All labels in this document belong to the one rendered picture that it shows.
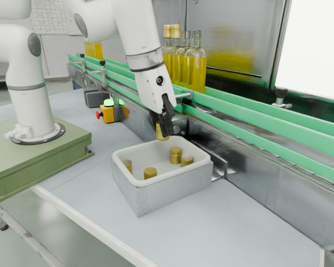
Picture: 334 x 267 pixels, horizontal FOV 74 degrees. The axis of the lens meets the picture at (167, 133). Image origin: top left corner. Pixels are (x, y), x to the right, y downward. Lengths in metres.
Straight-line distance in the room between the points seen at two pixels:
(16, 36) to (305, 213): 0.77
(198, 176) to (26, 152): 0.48
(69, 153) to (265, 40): 0.67
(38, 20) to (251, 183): 6.28
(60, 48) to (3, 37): 5.89
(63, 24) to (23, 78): 5.91
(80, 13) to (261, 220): 0.57
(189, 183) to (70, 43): 6.23
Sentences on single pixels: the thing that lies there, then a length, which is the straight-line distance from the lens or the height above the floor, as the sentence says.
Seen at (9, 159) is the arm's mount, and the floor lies 0.83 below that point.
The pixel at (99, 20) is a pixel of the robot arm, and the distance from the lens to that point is 0.50.
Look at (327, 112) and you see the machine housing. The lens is 0.70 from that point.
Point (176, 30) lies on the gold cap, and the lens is 0.84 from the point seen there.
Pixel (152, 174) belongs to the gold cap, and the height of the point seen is 0.81.
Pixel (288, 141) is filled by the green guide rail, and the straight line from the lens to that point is 0.53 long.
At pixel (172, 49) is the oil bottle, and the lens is 0.83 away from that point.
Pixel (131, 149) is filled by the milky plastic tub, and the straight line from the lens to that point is 0.63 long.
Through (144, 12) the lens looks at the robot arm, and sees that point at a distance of 0.45.
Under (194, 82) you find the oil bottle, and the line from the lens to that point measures 0.74.
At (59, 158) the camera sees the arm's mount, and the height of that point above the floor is 0.79.
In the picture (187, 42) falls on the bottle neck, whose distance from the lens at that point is 0.80.
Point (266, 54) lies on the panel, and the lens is 0.73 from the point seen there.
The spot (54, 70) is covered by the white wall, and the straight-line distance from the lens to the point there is 6.61.
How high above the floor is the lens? 1.13
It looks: 24 degrees down
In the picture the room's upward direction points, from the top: straight up
